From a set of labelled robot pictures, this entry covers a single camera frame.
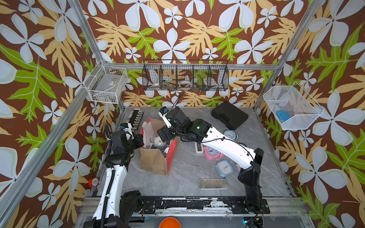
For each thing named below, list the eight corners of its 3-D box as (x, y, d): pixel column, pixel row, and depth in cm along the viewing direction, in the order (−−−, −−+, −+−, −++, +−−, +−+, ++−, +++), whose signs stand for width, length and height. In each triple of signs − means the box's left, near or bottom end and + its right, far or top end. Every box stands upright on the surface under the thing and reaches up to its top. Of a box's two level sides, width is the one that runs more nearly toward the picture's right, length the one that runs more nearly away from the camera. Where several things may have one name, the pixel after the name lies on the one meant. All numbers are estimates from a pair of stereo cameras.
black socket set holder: (125, 131, 108) (124, 129, 106) (131, 110, 121) (131, 108, 119) (139, 131, 108) (138, 129, 106) (143, 110, 121) (143, 108, 119)
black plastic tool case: (231, 132, 107) (234, 127, 102) (209, 114, 118) (210, 109, 113) (246, 119, 115) (250, 114, 110) (224, 104, 126) (226, 98, 121)
